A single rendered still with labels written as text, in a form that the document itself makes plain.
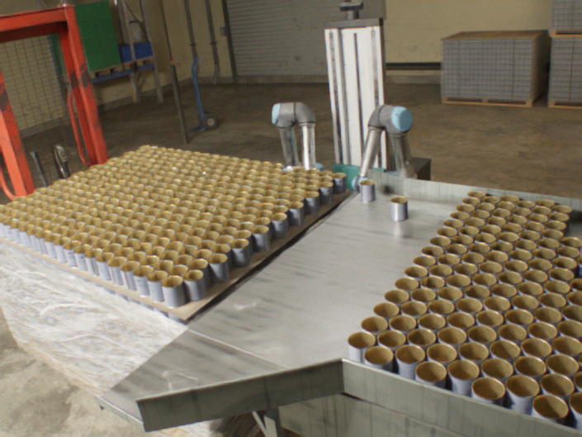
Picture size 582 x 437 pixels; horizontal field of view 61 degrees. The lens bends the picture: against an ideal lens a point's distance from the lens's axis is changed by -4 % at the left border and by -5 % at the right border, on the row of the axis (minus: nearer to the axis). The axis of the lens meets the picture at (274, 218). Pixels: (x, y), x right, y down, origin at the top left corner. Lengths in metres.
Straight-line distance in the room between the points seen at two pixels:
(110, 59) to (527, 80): 7.61
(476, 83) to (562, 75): 1.26
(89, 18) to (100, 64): 0.89
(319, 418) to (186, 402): 0.40
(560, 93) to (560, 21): 1.03
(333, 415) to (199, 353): 0.40
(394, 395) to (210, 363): 0.50
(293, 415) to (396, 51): 9.81
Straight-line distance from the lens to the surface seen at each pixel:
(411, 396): 1.21
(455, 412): 1.19
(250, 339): 1.49
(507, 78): 8.59
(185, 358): 1.47
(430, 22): 10.61
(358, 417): 1.38
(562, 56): 8.46
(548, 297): 1.54
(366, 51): 3.05
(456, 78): 8.80
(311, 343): 1.44
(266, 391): 1.25
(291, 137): 3.08
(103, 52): 10.92
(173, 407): 1.26
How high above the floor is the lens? 1.96
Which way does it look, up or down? 24 degrees down
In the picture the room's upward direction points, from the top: 8 degrees counter-clockwise
